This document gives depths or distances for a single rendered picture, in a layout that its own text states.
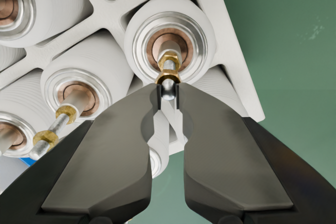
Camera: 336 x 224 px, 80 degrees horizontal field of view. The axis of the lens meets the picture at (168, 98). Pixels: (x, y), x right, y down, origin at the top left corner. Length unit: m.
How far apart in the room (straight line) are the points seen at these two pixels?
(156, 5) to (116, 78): 0.09
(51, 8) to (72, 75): 0.07
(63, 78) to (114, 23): 0.10
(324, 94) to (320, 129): 0.12
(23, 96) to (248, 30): 0.43
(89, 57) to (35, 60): 0.12
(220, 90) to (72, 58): 0.18
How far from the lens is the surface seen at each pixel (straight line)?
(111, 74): 0.24
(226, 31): 0.29
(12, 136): 0.32
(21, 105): 0.31
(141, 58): 0.21
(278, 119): 0.63
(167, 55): 0.17
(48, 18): 0.24
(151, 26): 0.20
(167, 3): 0.20
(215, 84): 0.28
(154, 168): 0.30
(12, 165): 0.62
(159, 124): 0.31
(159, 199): 0.83
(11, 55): 0.36
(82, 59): 0.24
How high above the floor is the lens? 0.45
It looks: 60 degrees down
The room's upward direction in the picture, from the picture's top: 179 degrees counter-clockwise
